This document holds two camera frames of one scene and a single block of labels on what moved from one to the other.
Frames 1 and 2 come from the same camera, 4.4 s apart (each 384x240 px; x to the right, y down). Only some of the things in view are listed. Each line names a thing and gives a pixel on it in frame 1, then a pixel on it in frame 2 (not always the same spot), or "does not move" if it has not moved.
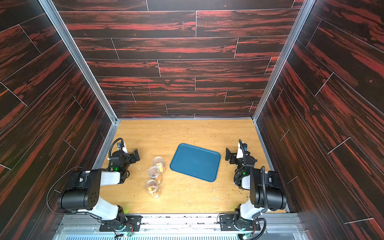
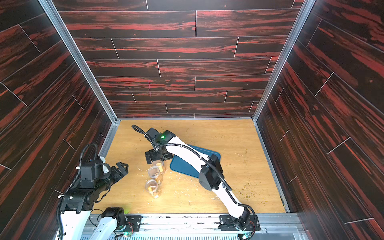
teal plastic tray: (196, 162) does not move
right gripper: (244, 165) → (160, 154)
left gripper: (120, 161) → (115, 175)
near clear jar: (151, 186) does not move
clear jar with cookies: (159, 162) does not move
